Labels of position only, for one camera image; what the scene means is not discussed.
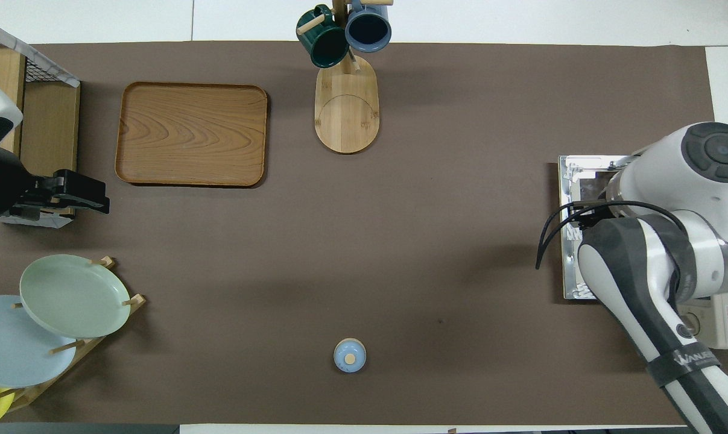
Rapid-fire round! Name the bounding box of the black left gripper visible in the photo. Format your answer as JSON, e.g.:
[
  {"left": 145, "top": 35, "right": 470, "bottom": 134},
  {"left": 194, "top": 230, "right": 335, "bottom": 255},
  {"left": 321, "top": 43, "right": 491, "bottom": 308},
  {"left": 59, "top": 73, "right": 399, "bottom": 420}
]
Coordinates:
[{"left": 14, "top": 169, "right": 111, "bottom": 216}]

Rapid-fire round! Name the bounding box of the glass oven door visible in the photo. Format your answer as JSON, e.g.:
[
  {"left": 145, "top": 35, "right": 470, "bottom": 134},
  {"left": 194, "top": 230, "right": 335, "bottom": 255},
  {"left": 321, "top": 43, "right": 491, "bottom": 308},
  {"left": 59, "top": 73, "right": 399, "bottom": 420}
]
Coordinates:
[{"left": 558, "top": 154, "right": 639, "bottom": 301}]

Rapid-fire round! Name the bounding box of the wooden shelf unit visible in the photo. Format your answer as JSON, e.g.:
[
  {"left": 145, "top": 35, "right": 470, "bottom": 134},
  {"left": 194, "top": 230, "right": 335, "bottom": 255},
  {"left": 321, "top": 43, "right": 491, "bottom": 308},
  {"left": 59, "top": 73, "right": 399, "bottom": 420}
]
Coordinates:
[{"left": 0, "top": 45, "right": 81, "bottom": 228}]

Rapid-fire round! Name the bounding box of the pale green plate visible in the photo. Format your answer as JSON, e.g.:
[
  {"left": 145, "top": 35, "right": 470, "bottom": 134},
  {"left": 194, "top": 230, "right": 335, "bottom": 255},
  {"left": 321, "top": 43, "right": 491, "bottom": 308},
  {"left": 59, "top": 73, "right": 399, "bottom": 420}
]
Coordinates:
[{"left": 19, "top": 254, "right": 131, "bottom": 339}]

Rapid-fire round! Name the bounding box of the wooden plate rack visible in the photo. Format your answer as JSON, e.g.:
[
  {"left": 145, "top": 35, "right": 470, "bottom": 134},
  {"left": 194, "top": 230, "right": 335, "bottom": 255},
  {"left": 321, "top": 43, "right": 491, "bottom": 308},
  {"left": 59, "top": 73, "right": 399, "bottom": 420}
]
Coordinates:
[{"left": 0, "top": 256, "right": 147, "bottom": 414}]

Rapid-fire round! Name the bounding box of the marble pattern cover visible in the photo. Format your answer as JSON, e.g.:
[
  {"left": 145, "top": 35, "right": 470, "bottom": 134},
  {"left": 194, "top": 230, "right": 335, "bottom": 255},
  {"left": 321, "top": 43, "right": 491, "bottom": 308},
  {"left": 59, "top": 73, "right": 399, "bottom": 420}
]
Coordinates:
[{"left": 0, "top": 13, "right": 81, "bottom": 89}]

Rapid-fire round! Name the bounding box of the wooden serving tray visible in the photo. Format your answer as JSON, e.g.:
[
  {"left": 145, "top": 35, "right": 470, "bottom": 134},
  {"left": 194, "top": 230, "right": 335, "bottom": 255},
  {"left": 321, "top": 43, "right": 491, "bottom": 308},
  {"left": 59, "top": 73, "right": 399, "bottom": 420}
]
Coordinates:
[{"left": 115, "top": 81, "right": 269, "bottom": 187}]

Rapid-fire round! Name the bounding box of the large light blue plate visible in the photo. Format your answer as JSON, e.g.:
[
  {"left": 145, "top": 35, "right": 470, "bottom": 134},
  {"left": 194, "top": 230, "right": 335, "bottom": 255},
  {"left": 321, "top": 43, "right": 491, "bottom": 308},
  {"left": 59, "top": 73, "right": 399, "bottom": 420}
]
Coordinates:
[{"left": 0, "top": 295, "right": 78, "bottom": 389}]

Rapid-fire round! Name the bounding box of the wooden mug tree stand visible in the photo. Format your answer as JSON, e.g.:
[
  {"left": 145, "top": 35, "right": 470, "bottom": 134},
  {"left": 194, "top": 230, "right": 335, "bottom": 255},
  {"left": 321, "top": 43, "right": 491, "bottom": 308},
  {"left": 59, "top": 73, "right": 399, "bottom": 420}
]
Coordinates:
[{"left": 296, "top": 0, "right": 394, "bottom": 155}]

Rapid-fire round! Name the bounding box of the dark green mug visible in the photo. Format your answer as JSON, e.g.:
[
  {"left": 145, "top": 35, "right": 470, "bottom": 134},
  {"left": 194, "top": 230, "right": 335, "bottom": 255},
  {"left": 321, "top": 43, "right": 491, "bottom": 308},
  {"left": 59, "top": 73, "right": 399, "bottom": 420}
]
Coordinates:
[{"left": 296, "top": 5, "right": 350, "bottom": 68}]

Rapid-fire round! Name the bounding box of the small blue knobbed lid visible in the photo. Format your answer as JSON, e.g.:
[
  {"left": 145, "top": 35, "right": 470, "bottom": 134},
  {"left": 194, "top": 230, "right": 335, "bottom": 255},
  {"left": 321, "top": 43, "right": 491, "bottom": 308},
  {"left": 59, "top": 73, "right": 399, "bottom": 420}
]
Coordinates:
[{"left": 333, "top": 338, "right": 367, "bottom": 374}]

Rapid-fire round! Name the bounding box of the blue mug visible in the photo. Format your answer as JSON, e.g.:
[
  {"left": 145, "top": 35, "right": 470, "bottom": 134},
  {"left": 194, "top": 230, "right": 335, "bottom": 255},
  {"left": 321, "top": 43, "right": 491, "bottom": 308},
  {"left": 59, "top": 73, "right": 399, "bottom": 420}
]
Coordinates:
[{"left": 344, "top": 0, "right": 393, "bottom": 53}]

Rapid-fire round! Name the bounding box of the brown table mat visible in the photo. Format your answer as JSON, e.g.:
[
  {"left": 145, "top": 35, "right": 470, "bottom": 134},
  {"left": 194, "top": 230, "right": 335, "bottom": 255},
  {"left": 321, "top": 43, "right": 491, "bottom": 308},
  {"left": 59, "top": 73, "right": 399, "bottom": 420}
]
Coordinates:
[{"left": 0, "top": 41, "right": 728, "bottom": 426}]

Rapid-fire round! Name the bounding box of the black wire basket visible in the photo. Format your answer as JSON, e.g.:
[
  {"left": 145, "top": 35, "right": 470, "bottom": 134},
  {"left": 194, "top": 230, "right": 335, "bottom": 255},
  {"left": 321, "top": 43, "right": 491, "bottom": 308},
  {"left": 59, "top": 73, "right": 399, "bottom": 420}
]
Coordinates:
[{"left": 0, "top": 27, "right": 46, "bottom": 83}]

